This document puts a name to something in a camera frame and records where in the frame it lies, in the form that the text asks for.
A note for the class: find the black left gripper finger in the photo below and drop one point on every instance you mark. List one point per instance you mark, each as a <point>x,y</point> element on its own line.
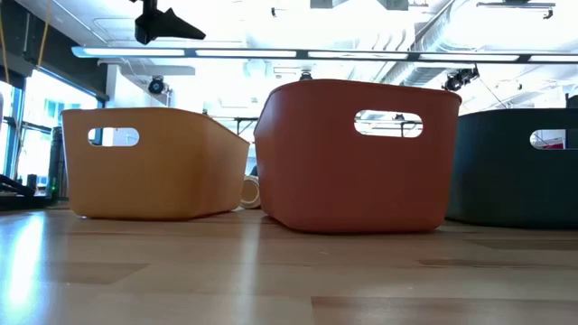
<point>158,27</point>

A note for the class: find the yellow plastic bin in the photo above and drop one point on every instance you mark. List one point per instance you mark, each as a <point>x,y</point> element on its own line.
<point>158,180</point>

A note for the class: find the red Coca-Cola can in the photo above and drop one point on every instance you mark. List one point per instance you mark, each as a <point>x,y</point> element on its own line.
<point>250,192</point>

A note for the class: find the orange plastic bin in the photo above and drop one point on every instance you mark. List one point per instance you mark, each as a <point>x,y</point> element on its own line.
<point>316,180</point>

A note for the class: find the dark blue plastic bin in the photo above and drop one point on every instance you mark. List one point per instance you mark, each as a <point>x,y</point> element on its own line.
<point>496,189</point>

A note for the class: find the long LED light bar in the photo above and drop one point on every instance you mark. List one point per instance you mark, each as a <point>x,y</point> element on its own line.
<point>135,52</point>

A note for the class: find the black round spotlight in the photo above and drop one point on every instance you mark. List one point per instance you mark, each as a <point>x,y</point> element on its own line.
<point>156,86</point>
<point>305,77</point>

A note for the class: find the small black box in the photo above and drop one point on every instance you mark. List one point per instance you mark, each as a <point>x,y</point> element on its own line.
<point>31,181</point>

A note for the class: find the black track spotlight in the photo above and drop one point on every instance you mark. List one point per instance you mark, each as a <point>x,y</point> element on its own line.
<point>454,82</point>

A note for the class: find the black ceiling track fixture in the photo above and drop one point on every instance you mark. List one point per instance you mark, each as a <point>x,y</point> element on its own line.
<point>515,4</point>

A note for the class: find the small red object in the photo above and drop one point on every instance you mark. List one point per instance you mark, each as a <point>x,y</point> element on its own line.
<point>556,145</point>

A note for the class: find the black metal frame table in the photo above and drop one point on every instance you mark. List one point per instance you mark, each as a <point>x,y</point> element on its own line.
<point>239,119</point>

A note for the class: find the large window with frame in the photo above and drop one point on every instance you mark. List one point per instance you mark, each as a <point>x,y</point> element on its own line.
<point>58,113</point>

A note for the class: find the black slanted bracket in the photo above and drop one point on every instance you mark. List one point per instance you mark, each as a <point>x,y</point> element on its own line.
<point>13,184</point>

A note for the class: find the silver ventilation duct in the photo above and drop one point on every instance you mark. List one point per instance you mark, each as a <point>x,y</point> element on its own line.
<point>433,36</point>

